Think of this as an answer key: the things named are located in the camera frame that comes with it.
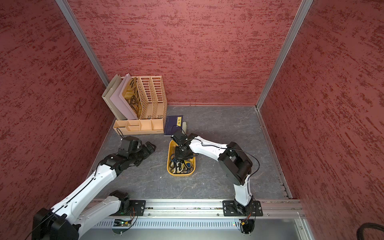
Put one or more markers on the black scissors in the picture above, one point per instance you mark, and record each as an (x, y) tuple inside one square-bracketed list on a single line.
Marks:
[(181, 168)]

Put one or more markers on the pale green stapler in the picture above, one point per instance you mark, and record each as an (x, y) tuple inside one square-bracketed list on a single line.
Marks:
[(184, 127)]

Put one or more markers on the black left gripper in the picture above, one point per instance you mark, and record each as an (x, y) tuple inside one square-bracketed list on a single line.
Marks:
[(146, 152)]

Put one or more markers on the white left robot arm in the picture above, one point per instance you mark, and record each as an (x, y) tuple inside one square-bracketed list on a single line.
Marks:
[(69, 220)]

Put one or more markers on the beige desk organizer file rack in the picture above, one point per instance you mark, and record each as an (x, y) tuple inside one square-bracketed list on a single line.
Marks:
[(154, 109)]

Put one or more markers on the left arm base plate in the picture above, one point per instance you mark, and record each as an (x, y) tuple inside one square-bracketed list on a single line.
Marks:
[(131, 208)]

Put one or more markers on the aluminium mounting rail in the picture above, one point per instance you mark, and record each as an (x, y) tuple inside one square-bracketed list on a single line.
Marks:
[(207, 214)]

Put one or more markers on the yellow patterned book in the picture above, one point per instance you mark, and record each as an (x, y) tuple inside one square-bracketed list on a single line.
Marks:
[(132, 95)]

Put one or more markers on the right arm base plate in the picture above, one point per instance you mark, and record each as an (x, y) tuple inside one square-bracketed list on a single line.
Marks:
[(242, 208)]

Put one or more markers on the grey-green folder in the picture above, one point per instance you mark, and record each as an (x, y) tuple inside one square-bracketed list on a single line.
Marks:
[(108, 96)]

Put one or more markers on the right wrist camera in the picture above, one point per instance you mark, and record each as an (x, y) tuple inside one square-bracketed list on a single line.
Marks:
[(179, 137)]

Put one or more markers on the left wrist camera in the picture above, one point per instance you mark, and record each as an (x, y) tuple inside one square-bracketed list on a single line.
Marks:
[(128, 146)]

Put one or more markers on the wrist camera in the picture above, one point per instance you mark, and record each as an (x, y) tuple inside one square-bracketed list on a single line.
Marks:
[(128, 146), (179, 137)]

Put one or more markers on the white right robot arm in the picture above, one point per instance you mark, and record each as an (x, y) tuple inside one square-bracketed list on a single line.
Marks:
[(234, 162)]

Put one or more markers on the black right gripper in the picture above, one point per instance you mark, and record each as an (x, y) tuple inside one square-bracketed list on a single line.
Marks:
[(178, 156)]

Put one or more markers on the dark blue book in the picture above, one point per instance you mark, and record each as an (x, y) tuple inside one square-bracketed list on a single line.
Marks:
[(173, 123)]

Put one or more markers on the lilac folder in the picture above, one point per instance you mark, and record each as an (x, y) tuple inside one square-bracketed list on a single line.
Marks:
[(121, 102)]

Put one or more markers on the yellow storage tray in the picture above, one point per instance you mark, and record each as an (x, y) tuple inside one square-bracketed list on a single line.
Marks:
[(171, 154)]

